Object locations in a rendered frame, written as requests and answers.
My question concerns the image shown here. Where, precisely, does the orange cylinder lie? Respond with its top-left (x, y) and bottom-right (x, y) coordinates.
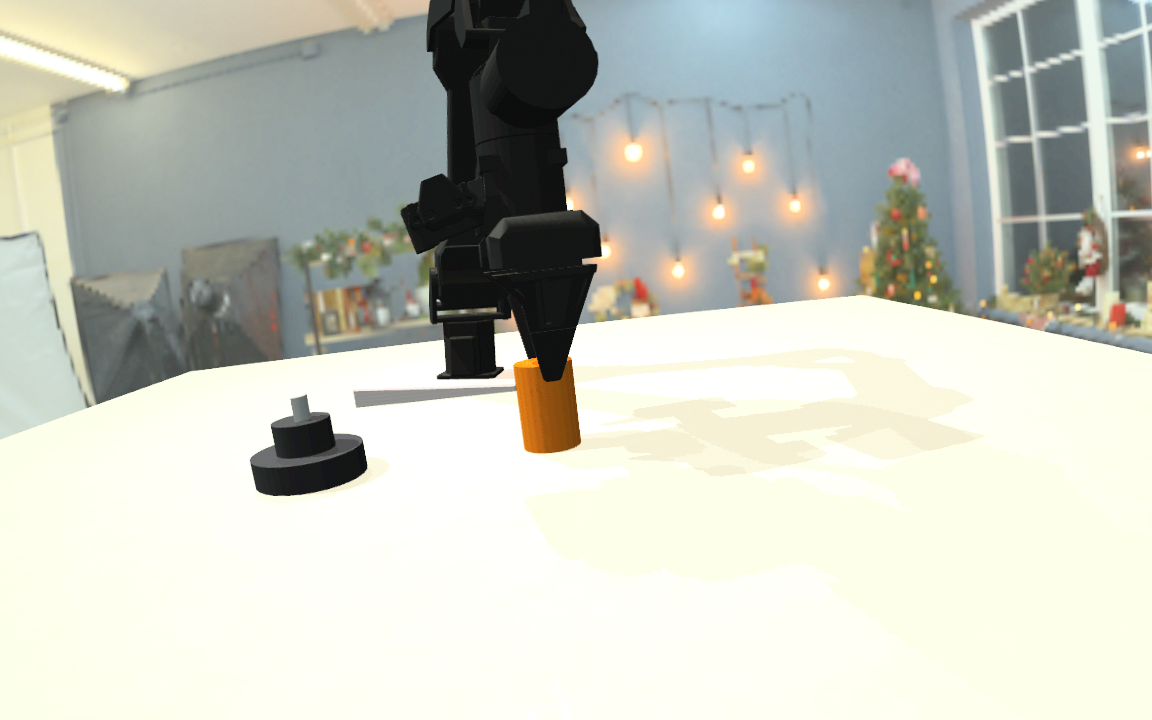
top-left (513, 357), bottom-right (581, 453)

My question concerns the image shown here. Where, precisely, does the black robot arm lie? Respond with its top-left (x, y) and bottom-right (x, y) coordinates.
top-left (400, 0), bottom-right (598, 380)

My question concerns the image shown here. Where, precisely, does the black round pedestal with silver shaft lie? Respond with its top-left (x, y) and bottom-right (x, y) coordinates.
top-left (250, 392), bottom-right (367, 497)

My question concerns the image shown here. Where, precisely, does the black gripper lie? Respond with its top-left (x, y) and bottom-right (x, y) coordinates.
top-left (475, 134), bottom-right (602, 382)

